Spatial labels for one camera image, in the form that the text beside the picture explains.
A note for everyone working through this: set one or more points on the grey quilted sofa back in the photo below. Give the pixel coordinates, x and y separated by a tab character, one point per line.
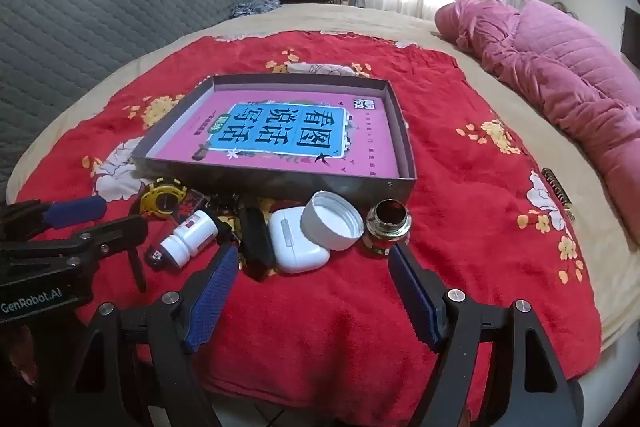
100	7

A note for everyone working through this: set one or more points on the beige bed sheet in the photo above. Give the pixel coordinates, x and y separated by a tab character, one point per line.
400	22

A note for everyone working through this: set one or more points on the grey cardboard box pink bottom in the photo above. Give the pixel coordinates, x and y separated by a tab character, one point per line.
300	182

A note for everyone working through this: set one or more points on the white pill bottle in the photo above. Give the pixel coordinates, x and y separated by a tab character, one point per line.
192	237

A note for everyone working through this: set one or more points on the red floral blanket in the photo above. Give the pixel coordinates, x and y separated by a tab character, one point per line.
325	332

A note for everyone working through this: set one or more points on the black hair clip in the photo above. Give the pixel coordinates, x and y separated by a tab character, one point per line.
255	237

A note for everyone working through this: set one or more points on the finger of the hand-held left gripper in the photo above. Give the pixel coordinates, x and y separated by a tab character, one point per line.
75	210
115	232

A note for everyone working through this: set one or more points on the black flat television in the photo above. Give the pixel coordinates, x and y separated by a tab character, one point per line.
632	37

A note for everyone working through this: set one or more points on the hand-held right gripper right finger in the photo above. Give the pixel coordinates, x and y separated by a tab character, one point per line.
415	302

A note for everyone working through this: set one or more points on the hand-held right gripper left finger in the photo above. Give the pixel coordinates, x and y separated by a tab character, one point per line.
212	302

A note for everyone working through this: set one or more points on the yellow black wrist watch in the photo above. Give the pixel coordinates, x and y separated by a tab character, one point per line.
162	202

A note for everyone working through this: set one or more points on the blue patterned cloth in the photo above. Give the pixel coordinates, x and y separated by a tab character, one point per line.
252	9

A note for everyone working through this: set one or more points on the pink quilted duvet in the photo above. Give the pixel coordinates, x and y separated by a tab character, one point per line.
550	57

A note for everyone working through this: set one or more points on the white bottle cap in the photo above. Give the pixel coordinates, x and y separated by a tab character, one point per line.
330	217

